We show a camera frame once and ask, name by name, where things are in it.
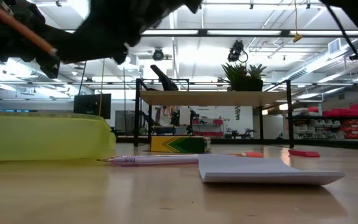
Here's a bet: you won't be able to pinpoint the yellow green crayon box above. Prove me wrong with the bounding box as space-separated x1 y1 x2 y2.
150 136 213 154

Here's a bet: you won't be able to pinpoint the shelving with red bins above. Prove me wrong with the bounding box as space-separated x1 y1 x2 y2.
292 104 358 141

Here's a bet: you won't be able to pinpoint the potted succulent plant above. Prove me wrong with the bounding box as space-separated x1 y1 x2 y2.
221 62 267 92

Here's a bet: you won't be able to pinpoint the wooden shelf riser black legs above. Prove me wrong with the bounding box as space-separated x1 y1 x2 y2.
134 78 295 149

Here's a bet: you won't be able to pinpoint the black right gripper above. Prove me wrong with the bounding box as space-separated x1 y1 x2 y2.
60 0 203 65

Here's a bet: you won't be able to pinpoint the orange pencil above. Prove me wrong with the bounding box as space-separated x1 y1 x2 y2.
228 151 264 159
0 0 58 56

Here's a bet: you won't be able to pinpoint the red eraser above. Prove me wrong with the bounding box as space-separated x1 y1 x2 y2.
288 149 321 158

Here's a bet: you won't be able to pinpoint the black hanging cable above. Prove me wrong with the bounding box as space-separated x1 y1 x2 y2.
78 60 88 96

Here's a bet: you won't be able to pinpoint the black monitor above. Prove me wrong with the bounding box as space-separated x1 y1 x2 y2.
73 93 112 121

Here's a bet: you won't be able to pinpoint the yellow hook on cord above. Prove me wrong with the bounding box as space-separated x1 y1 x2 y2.
292 0 303 44

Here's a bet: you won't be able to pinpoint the yellow hanging cord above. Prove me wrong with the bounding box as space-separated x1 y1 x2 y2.
98 58 105 118

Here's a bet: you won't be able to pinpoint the pale blue sticky note pad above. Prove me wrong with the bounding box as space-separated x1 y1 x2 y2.
197 154 346 187

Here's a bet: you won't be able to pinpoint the pink pen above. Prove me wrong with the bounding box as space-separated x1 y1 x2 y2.
97 154 200 167

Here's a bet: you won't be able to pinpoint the black metal table frame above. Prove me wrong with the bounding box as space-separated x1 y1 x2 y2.
116 136 358 152

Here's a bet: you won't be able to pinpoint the round black ceiling device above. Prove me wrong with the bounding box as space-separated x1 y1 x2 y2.
152 48 165 62

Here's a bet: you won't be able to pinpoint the black stapler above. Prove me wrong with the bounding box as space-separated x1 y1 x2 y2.
150 64 180 91

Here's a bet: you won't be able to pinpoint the yellow translucent pencil case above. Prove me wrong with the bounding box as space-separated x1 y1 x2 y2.
0 111 117 162

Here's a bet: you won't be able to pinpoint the black ceiling camera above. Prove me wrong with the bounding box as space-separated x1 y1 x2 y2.
227 39 249 63

